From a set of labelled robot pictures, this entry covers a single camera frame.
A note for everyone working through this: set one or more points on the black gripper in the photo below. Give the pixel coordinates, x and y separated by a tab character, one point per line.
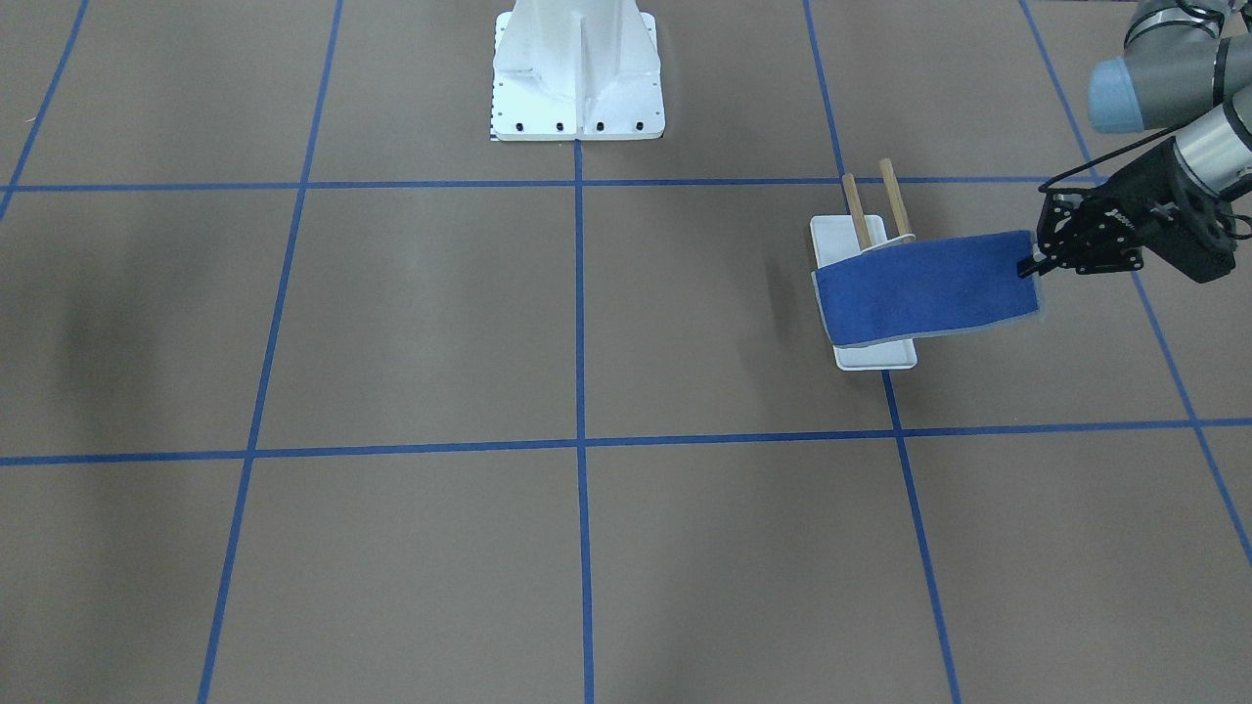
1146	198

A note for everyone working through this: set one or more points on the blue towel grey trim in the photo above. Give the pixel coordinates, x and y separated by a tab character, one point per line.
927	289

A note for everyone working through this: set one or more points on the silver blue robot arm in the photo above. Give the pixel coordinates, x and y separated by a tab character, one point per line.
1184	86

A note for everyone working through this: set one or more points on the wooden rack bar outer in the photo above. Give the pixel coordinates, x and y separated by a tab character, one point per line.
898	210

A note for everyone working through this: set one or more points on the wooden rack bar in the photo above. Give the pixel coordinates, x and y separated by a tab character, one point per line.
856	211
898	210

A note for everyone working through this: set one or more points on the wooden rack bar inner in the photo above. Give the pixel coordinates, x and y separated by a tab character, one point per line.
856	211

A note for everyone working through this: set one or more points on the white towel rack base tray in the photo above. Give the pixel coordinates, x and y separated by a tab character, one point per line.
834	238

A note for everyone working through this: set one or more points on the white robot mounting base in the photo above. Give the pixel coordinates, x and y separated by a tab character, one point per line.
576	70

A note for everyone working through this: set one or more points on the brown table mat blue grid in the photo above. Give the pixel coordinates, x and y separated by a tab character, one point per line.
314	394

